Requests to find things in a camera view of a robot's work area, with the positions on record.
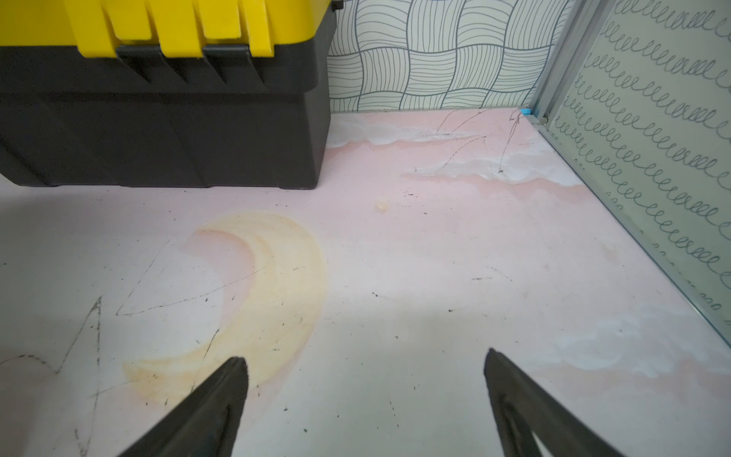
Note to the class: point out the yellow and black toolbox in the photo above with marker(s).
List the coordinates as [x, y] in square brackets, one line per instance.
[165, 94]

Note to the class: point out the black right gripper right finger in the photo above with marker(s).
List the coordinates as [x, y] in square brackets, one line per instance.
[529, 418]

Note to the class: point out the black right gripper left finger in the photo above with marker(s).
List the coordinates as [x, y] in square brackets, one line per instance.
[206, 422]

